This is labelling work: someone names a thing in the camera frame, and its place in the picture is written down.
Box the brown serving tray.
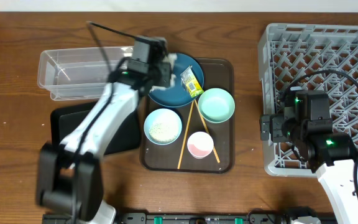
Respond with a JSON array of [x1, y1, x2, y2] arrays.
[[140, 58, 235, 174]]

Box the wooden chopstick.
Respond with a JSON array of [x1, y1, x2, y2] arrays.
[[177, 100, 194, 169], [194, 100, 221, 164]]

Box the white rice pile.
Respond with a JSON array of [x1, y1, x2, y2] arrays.
[[149, 121, 178, 144]]

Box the pink white cup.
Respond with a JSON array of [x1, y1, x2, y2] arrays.
[[187, 131, 214, 159]]

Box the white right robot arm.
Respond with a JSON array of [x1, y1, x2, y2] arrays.
[[260, 114, 358, 223]]

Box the yellow snack wrapper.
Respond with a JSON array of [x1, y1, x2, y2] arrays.
[[180, 65, 204, 98]]

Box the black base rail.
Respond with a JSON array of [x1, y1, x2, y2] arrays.
[[42, 211, 338, 224]]

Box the left wooden chopstick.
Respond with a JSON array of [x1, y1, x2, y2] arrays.
[[177, 100, 194, 169]]

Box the black waste tray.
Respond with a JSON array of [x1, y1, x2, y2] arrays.
[[50, 101, 141, 156]]

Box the light blue bowl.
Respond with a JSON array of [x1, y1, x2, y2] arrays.
[[144, 108, 182, 146]]

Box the dark blue plate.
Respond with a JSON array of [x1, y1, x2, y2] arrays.
[[149, 53, 204, 108]]

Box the right wooden chopstick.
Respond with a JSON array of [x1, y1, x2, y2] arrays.
[[194, 100, 221, 164]]

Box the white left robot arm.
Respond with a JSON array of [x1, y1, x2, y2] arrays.
[[35, 53, 177, 223]]

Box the clear plastic waste bin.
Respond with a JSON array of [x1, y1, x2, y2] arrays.
[[37, 45, 142, 101]]

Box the mint green bowl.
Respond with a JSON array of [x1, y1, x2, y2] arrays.
[[198, 88, 236, 124]]

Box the grey dishwasher rack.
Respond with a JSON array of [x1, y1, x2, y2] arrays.
[[257, 22, 358, 180]]

